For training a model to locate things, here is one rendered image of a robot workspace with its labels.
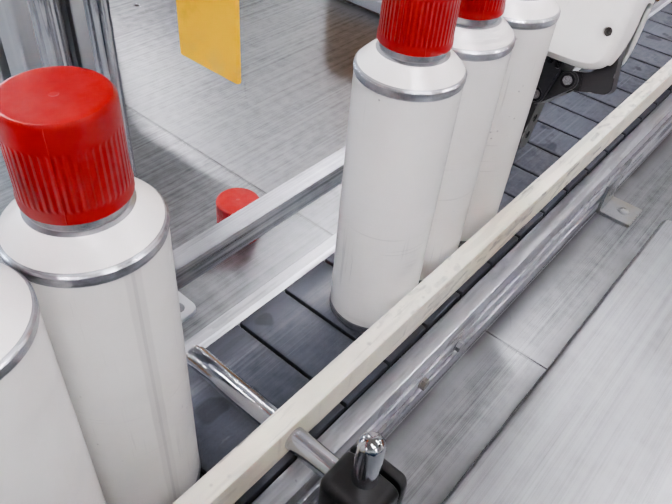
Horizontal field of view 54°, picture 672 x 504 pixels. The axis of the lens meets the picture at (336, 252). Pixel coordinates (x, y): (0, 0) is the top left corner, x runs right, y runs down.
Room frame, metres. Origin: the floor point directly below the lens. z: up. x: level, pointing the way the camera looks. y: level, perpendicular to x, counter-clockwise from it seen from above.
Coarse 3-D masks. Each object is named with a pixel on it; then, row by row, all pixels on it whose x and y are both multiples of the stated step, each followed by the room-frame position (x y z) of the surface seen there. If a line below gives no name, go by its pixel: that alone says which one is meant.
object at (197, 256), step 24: (312, 168) 0.30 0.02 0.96; (336, 168) 0.30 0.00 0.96; (288, 192) 0.28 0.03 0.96; (312, 192) 0.29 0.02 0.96; (240, 216) 0.25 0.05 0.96; (264, 216) 0.26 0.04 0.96; (288, 216) 0.27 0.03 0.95; (192, 240) 0.23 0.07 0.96; (216, 240) 0.23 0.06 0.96; (240, 240) 0.24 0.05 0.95; (192, 264) 0.22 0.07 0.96; (216, 264) 0.23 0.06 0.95
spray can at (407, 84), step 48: (384, 0) 0.27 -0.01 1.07; (432, 0) 0.26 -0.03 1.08; (384, 48) 0.27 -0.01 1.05; (432, 48) 0.26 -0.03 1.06; (384, 96) 0.26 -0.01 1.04; (432, 96) 0.26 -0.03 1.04; (384, 144) 0.26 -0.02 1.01; (432, 144) 0.26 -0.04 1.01; (384, 192) 0.25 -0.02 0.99; (432, 192) 0.26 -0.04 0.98; (336, 240) 0.28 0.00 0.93; (384, 240) 0.25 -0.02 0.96; (336, 288) 0.27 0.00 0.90; (384, 288) 0.25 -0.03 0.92
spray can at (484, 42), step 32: (480, 0) 0.31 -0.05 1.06; (480, 32) 0.31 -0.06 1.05; (512, 32) 0.32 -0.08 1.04; (480, 64) 0.30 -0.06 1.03; (480, 96) 0.30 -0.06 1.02; (480, 128) 0.30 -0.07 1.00; (448, 160) 0.30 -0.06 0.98; (480, 160) 0.31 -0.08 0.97; (448, 192) 0.30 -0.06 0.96; (448, 224) 0.30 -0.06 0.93; (448, 256) 0.30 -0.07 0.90
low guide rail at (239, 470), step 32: (640, 96) 0.52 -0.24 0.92; (608, 128) 0.46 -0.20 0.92; (576, 160) 0.41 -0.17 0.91; (544, 192) 0.37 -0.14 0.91; (512, 224) 0.33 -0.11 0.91; (480, 256) 0.30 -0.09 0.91; (416, 288) 0.26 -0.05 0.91; (448, 288) 0.27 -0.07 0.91; (384, 320) 0.24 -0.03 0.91; (416, 320) 0.25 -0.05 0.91; (352, 352) 0.21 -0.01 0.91; (384, 352) 0.22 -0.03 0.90; (320, 384) 0.19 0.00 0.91; (352, 384) 0.20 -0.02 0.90; (288, 416) 0.17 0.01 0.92; (320, 416) 0.18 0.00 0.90; (256, 448) 0.15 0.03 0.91; (224, 480) 0.14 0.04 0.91; (256, 480) 0.15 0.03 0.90
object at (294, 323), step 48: (576, 96) 0.57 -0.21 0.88; (624, 96) 0.58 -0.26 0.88; (528, 144) 0.48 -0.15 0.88; (288, 288) 0.28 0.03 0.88; (240, 336) 0.24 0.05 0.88; (288, 336) 0.25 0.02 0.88; (336, 336) 0.25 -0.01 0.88; (192, 384) 0.21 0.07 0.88; (288, 384) 0.21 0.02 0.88; (240, 432) 0.18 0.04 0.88
